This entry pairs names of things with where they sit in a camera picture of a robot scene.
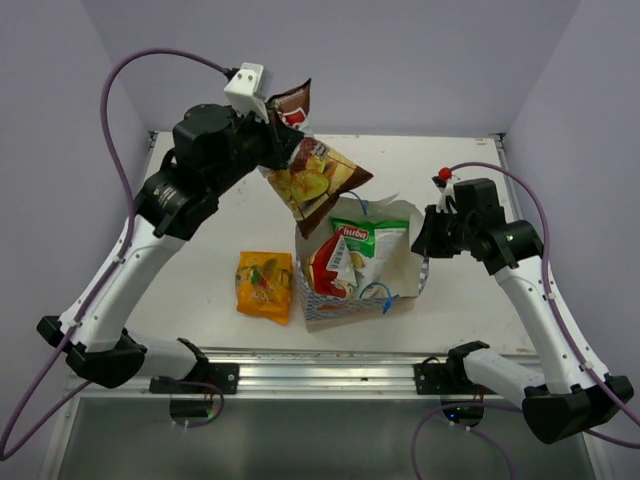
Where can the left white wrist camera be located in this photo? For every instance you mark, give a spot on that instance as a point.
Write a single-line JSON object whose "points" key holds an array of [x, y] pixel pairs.
{"points": [[246, 90]]}

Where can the green Chuba chips bag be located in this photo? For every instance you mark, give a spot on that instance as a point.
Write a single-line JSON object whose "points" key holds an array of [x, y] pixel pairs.
{"points": [[370, 245]]}

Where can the aluminium mounting rail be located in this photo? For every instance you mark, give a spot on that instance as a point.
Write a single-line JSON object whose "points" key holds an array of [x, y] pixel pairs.
{"points": [[272, 374]]}

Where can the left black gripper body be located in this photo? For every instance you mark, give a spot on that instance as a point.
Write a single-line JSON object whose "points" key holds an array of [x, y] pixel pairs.
{"points": [[257, 143]]}

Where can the red Chuba chips bag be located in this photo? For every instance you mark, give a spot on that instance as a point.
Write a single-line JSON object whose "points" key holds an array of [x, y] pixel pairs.
{"points": [[330, 271]]}

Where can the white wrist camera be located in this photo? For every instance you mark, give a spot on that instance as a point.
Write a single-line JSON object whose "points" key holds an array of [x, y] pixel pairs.
{"points": [[445, 181], [246, 90]]}

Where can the orange candy bag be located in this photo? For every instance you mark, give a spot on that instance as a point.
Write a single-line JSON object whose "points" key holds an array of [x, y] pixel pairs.
{"points": [[264, 285]]}

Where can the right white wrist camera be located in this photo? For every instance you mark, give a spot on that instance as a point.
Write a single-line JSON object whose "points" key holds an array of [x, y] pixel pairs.
{"points": [[445, 181]]}

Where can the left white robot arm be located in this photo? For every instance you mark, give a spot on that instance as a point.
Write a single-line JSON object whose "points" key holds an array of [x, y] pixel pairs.
{"points": [[168, 210]]}

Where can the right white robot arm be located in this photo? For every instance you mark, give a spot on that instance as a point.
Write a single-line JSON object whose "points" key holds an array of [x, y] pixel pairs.
{"points": [[573, 391]]}

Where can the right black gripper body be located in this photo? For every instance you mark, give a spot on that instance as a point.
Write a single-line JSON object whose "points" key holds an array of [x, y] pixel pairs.
{"points": [[466, 227]]}

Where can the brown Chuba cassava chips bag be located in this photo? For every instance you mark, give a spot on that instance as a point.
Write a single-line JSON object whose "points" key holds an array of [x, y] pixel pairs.
{"points": [[316, 174]]}

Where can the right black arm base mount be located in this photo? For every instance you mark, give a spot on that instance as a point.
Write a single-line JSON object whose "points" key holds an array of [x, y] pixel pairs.
{"points": [[433, 377]]}

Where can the patterned paper bag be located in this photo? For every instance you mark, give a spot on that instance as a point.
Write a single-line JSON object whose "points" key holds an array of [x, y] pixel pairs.
{"points": [[402, 280]]}

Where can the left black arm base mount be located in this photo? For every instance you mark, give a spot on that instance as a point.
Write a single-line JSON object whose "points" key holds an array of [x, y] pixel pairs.
{"points": [[224, 376]]}

